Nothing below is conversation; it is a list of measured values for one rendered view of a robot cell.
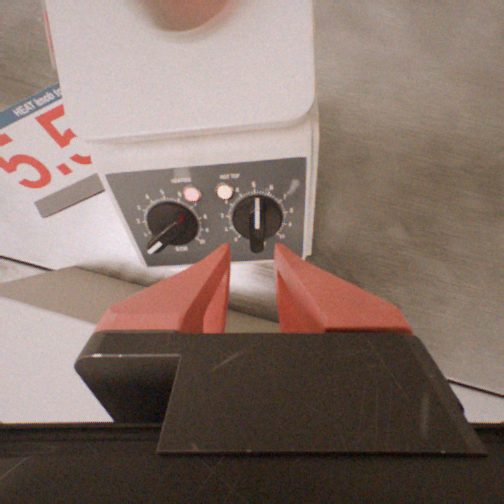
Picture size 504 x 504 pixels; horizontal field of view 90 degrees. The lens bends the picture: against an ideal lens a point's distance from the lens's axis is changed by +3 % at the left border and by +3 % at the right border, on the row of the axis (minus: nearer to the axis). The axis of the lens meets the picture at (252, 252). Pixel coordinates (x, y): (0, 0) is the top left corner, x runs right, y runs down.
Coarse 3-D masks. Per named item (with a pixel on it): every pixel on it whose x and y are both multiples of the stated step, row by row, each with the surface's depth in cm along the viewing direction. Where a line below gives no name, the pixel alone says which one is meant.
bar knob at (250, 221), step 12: (240, 204) 15; (252, 204) 14; (264, 204) 15; (276, 204) 15; (240, 216) 16; (252, 216) 14; (264, 216) 14; (276, 216) 16; (240, 228) 16; (252, 228) 14; (264, 228) 15; (276, 228) 16; (252, 240) 15
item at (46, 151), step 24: (24, 120) 17; (48, 120) 18; (0, 144) 18; (24, 144) 18; (48, 144) 19; (72, 144) 19; (0, 168) 19; (24, 168) 19; (48, 168) 20; (72, 168) 20; (24, 192) 21
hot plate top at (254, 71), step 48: (48, 0) 11; (96, 0) 11; (240, 0) 11; (288, 0) 11; (96, 48) 12; (144, 48) 11; (192, 48) 11; (240, 48) 11; (288, 48) 11; (96, 96) 12; (144, 96) 12; (192, 96) 12; (240, 96) 11; (288, 96) 11
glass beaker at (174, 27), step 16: (128, 0) 9; (144, 0) 9; (160, 0) 9; (176, 0) 9; (192, 0) 9; (208, 0) 9; (224, 0) 10; (128, 16) 11; (144, 16) 10; (160, 16) 10; (176, 16) 10; (192, 16) 10; (208, 16) 10; (224, 16) 11; (144, 32) 11; (160, 32) 11; (176, 32) 10; (192, 32) 11; (208, 32) 11
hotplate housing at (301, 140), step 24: (312, 120) 13; (96, 144) 14; (120, 144) 14; (144, 144) 14; (168, 144) 14; (192, 144) 14; (216, 144) 14; (240, 144) 14; (264, 144) 14; (288, 144) 13; (312, 144) 14; (96, 168) 15; (120, 168) 14; (144, 168) 14; (312, 168) 14; (312, 192) 15; (120, 216) 16; (312, 216) 16; (144, 264) 19
